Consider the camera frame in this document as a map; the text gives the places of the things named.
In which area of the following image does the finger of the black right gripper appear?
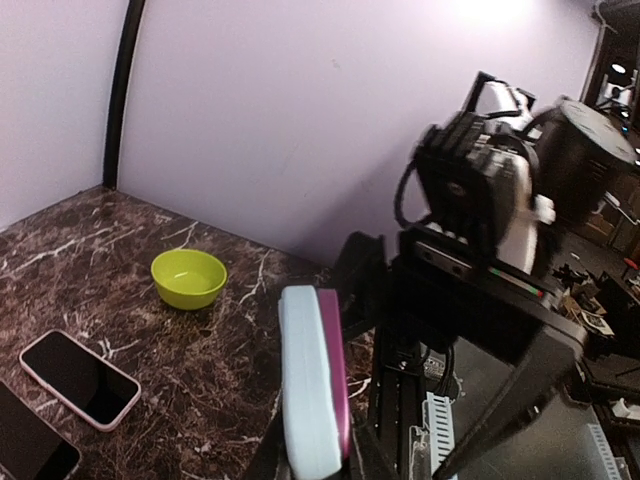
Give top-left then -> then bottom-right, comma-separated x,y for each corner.
332,232 -> 388,342

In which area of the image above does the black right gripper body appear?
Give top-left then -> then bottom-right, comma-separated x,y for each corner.
391,227 -> 587,479

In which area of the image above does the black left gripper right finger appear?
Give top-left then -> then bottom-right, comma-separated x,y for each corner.
349,425 -> 398,480

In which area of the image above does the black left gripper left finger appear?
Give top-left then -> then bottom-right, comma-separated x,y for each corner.
244,406 -> 290,480

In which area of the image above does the purple phone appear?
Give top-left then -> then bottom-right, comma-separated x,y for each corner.
316,289 -> 351,459

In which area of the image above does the light blue phone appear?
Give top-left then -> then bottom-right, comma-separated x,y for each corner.
278,286 -> 342,479

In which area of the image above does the pink phone case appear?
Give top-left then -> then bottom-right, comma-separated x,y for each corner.
18,328 -> 143,434

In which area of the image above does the clear magsafe phone case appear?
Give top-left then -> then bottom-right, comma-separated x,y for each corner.
0,379 -> 83,480

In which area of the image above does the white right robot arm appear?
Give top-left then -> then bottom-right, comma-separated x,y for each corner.
333,99 -> 636,479

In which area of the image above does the lime green bowl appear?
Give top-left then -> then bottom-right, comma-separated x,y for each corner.
150,249 -> 228,311

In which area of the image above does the white slotted cable duct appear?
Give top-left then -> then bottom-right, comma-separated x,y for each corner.
408,392 -> 455,480

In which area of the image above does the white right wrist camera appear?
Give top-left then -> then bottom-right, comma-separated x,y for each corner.
394,81 -> 556,274

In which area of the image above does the black right frame post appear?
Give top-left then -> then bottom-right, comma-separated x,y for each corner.
102,0 -> 146,190

